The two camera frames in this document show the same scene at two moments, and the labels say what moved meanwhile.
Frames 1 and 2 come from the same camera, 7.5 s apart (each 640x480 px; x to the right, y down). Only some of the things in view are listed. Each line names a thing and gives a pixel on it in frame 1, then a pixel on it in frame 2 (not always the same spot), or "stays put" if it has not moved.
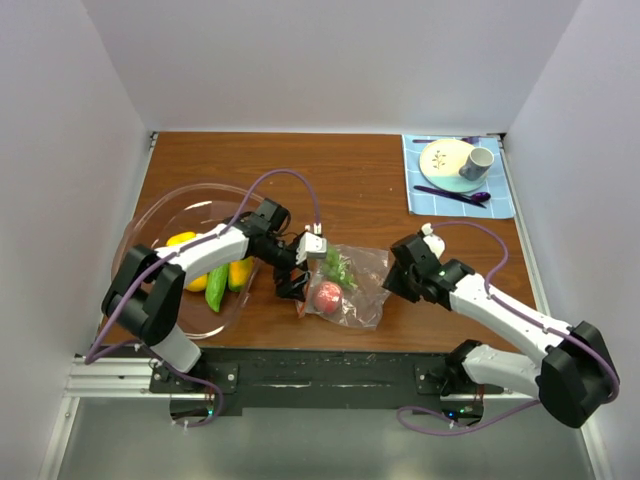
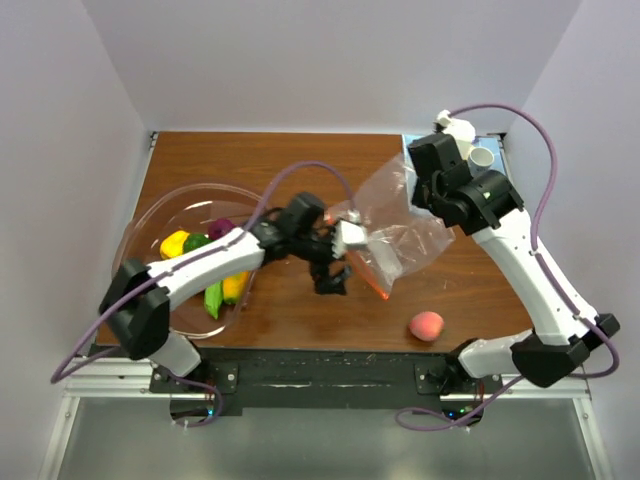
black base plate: x=319 y=379 stays put
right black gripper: x=392 y=283 → x=417 y=196
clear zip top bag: x=349 y=286 → x=400 y=239
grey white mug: x=476 y=166 stays put
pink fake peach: x=328 y=297 → x=426 y=325
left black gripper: x=285 y=287 → x=325 y=282
